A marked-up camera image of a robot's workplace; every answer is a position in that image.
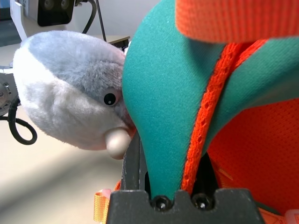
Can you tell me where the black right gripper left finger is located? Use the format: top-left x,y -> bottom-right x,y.
121,133 -> 150,191

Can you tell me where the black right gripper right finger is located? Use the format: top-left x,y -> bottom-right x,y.
191,151 -> 220,190

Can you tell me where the teal and orange backpack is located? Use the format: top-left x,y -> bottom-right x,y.
93,0 -> 299,224

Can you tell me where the grey white plush toy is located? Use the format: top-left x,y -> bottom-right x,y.
13,30 -> 137,161

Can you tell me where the wooden side table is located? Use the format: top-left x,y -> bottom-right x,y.
106,35 -> 131,51

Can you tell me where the black stand rod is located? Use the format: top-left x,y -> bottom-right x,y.
95,0 -> 107,42

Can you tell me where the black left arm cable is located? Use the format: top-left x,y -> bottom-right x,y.
7,95 -> 38,146
81,0 -> 98,35

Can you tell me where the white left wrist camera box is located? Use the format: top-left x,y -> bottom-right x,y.
9,0 -> 77,42

